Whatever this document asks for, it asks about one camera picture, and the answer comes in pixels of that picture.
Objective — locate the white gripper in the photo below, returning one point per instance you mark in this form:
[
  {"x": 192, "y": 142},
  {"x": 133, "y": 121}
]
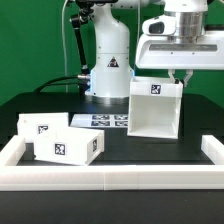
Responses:
[{"x": 207, "y": 53}]

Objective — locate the white drawer cabinet box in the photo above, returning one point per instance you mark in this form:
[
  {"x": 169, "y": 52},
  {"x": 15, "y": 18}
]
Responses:
[{"x": 154, "y": 107}]

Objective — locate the white drawer with tag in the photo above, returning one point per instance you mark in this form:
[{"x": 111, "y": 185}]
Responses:
[
  {"x": 30, "y": 125},
  {"x": 74, "y": 146}
]

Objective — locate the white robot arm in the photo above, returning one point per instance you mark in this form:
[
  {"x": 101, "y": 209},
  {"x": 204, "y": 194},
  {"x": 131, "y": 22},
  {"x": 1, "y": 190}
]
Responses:
[{"x": 179, "y": 39}]

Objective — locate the white fiducial marker sheet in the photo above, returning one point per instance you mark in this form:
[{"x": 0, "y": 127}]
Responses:
[{"x": 100, "y": 120}]

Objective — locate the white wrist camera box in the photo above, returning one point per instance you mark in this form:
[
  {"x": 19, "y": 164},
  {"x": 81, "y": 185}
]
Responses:
[{"x": 161, "y": 25}]

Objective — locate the white U-shaped boundary frame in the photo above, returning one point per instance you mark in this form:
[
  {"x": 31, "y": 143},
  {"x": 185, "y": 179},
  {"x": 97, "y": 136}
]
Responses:
[{"x": 14, "y": 177}]

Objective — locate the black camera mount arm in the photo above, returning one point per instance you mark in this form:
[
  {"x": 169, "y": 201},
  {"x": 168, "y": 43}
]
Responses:
[{"x": 77, "y": 20}]

